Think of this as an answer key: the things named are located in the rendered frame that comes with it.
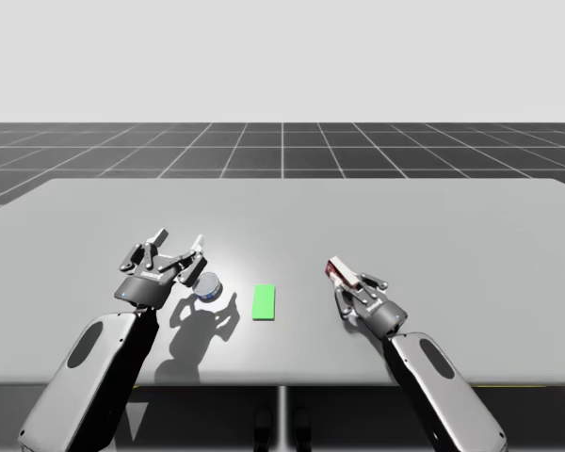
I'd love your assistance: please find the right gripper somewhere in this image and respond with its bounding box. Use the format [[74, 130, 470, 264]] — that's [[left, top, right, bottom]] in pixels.
[[333, 271, 409, 340]]

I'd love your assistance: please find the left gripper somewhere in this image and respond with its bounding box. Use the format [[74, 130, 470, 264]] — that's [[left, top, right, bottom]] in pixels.
[[114, 228, 207, 311]]

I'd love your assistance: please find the red and white carton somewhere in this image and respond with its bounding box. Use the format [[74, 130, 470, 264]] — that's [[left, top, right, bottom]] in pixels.
[[324, 256, 364, 290]]

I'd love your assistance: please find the blue flat can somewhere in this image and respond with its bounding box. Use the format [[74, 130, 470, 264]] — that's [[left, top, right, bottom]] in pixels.
[[191, 271, 223, 302]]

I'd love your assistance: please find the green pad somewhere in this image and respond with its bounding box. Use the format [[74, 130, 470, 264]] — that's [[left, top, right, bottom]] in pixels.
[[251, 283, 278, 322]]

